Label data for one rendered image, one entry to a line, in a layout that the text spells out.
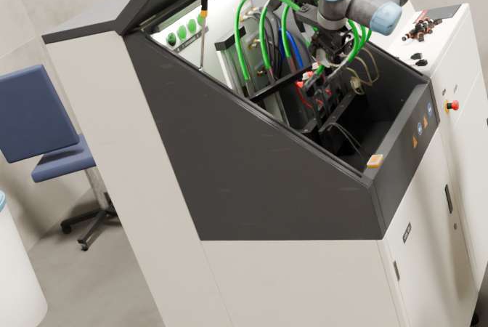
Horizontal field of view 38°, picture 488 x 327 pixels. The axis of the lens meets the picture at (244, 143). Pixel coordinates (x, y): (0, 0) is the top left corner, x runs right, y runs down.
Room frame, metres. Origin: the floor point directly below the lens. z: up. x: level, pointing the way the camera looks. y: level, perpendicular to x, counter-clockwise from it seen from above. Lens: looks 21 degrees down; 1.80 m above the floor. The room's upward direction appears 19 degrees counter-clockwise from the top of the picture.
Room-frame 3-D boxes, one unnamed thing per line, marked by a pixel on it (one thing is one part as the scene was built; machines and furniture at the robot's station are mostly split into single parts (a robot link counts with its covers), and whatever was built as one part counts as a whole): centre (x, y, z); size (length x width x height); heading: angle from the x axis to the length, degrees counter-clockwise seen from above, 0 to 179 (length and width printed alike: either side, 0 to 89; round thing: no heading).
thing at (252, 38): (2.39, -0.16, 1.20); 0.13 x 0.03 x 0.31; 146
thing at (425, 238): (1.90, -0.45, 0.44); 0.65 x 0.02 x 0.68; 146
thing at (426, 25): (2.58, -0.77, 1.01); 0.23 x 0.11 x 0.06; 146
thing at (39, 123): (4.03, 0.94, 0.55); 0.64 x 0.61 x 1.10; 152
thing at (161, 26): (2.19, -0.02, 1.43); 0.54 x 0.03 x 0.02; 146
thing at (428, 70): (2.54, -0.75, 0.96); 0.70 x 0.22 x 0.03; 146
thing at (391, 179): (1.91, -0.44, 0.87); 0.62 x 0.04 x 0.16; 146
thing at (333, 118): (2.14, -0.31, 0.91); 0.34 x 0.10 x 0.15; 146
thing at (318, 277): (2.06, -0.21, 0.39); 0.70 x 0.58 x 0.79; 146
